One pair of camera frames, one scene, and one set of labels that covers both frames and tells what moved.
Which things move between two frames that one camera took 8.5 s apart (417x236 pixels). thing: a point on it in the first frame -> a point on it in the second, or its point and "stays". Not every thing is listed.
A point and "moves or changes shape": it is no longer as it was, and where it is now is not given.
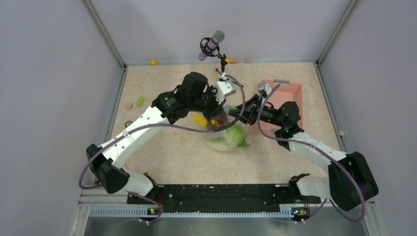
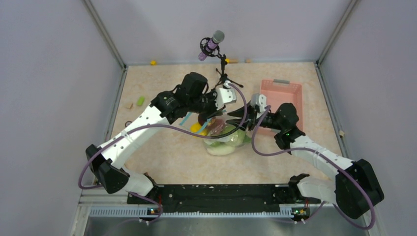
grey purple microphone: x=217 y=37 stays
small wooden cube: x=129 y=105 stays
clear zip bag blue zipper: x=224 y=131 moves or changes shape
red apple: x=218 y=121 -> x=201 y=119
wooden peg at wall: x=231 y=60 stays
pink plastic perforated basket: x=286 y=92 stays
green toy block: x=140 y=101 stays
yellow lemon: x=200 y=119 moves or changes shape
